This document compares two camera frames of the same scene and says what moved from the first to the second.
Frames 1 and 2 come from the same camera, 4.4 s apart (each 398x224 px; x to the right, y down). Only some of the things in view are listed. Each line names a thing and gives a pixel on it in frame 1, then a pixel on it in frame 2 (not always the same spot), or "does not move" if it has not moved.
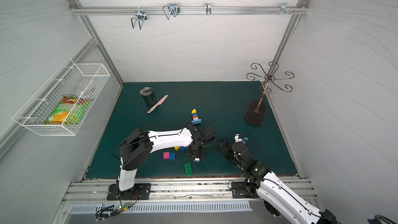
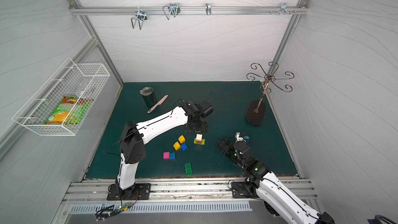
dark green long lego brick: (188, 169) does not move
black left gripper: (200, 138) to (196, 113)
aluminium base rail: (207, 190) does not move
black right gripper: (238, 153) does not move
